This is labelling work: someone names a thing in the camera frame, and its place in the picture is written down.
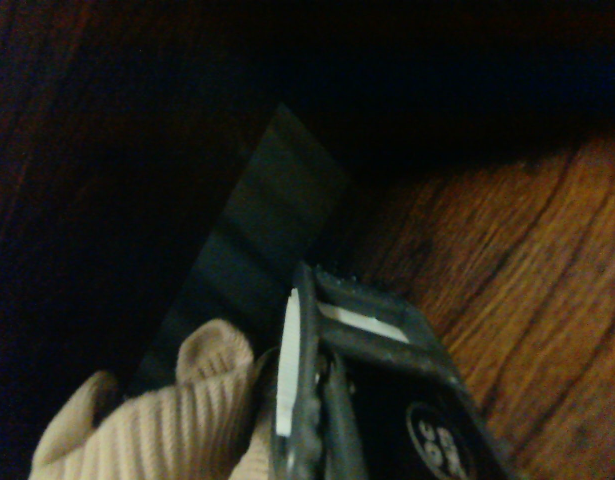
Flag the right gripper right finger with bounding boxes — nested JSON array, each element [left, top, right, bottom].
[[311, 264, 469, 396]]

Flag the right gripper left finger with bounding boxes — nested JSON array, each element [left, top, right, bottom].
[[269, 262, 324, 480]]

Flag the beige shoe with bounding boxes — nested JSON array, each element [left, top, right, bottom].
[[27, 319, 278, 480]]

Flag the brown shoe rack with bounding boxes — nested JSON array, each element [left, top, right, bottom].
[[0, 0, 615, 480]]

